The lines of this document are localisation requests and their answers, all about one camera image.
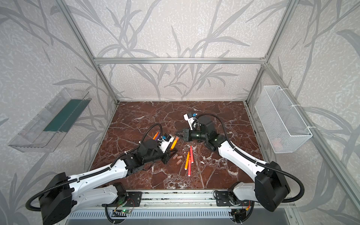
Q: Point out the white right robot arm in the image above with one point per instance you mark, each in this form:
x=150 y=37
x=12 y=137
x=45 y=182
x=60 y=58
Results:
x=269 y=188

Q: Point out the aluminium cage frame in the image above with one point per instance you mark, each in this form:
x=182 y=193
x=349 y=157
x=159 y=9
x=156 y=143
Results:
x=348 y=184

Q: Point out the pink highlighter pen lower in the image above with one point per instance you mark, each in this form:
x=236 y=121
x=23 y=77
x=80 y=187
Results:
x=189 y=168

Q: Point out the yellow-orange highlighter pen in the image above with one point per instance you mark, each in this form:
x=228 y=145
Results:
x=187 y=161

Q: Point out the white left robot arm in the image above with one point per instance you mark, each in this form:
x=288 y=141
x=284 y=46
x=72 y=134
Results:
x=66 y=194

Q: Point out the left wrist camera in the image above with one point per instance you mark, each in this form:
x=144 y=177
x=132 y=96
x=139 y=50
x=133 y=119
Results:
x=164 y=141

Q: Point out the white wire mesh basket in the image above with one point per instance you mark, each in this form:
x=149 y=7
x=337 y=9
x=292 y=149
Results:
x=285 y=128

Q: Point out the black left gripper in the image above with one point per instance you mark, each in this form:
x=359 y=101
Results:
x=164 y=153

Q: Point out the pink highlighter pen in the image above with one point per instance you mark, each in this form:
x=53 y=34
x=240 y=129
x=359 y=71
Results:
x=191 y=155
x=189 y=168

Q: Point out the clear plastic wall tray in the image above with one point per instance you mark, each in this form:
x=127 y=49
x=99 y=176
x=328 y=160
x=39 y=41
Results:
x=46 y=131

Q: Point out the pink highlighter pen upper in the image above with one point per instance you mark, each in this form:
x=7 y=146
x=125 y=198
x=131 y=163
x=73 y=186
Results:
x=191 y=155

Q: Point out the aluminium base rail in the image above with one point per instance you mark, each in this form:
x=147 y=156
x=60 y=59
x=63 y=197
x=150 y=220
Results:
x=180 y=204

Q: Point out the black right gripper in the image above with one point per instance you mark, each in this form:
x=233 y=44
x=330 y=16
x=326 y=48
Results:
x=188 y=134

